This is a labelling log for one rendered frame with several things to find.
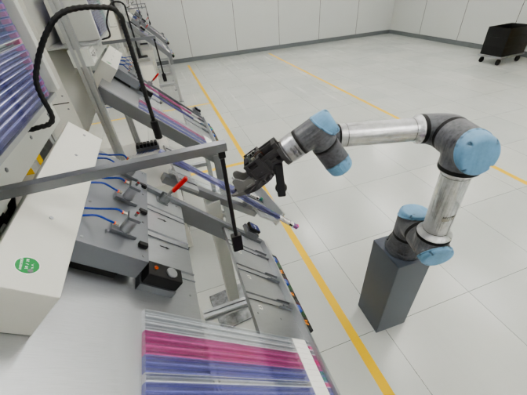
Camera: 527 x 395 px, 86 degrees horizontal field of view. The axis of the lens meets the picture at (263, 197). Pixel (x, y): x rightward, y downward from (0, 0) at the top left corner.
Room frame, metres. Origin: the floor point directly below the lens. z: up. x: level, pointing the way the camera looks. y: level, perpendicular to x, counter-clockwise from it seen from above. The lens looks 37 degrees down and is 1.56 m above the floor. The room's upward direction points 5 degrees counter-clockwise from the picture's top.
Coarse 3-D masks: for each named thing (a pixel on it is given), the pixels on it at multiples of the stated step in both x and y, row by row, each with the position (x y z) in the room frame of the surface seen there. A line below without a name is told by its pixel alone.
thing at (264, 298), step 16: (240, 256) 0.63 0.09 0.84; (256, 256) 0.69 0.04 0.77; (240, 272) 0.55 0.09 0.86; (256, 272) 0.60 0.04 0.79; (272, 272) 0.65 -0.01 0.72; (256, 288) 0.52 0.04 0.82; (272, 288) 0.56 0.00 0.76; (256, 304) 0.45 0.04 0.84; (272, 304) 0.48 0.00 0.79; (288, 304) 0.52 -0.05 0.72; (256, 320) 0.39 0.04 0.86; (272, 320) 0.42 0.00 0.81; (288, 320) 0.45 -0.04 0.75; (288, 336) 0.39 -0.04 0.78
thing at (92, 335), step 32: (160, 224) 0.58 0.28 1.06; (160, 256) 0.46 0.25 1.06; (64, 288) 0.29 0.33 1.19; (96, 288) 0.31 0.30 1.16; (128, 288) 0.33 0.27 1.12; (192, 288) 0.40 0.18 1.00; (64, 320) 0.24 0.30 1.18; (96, 320) 0.25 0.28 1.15; (128, 320) 0.27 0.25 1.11; (0, 352) 0.17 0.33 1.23; (32, 352) 0.18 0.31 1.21; (64, 352) 0.19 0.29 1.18; (96, 352) 0.20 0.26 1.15; (128, 352) 0.22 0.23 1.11; (0, 384) 0.14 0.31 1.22; (32, 384) 0.15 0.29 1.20; (64, 384) 0.15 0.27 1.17; (96, 384) 0.16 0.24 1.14; (128, 384) 0.17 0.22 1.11
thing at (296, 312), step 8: (264, 248) 0.76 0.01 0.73; (272, 256) 0.71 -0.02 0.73; (272, 264) 0.68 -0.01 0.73; (280, 272) 0.64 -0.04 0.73; (280, 280) 0.61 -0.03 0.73; (288, 288) 0.57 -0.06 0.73; (288, 296) 0.54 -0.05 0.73; (296, 312) 0.48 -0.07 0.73; (296, 320) 0.46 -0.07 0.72; (304, 328) 0.43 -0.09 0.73; (304, 336) 0.41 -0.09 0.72; (312, 344) 0.38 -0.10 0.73; (320, 360) 0.34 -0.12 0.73; (328, 376) 0.30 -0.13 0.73; (336, 392) 0.26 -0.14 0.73
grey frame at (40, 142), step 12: (48, 120) 0.65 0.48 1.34; (36, 132) 0.57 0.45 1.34; (48, 132) 0.62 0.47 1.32; (24, 144) 0.50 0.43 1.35; (36, 144) 0.54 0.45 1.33; (48, 144) 0.67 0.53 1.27; (12, 156) 0.45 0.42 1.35; (24, 156) 0.48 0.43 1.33; (36, 156) 0.52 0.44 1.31; (0, 168) 0.40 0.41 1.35; (12, 168) 0.43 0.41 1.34; (24, 168) 0.46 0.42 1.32; (0, 180) 0.38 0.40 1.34; (12, 180) 0.41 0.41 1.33; (0, 204) 0.35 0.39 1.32
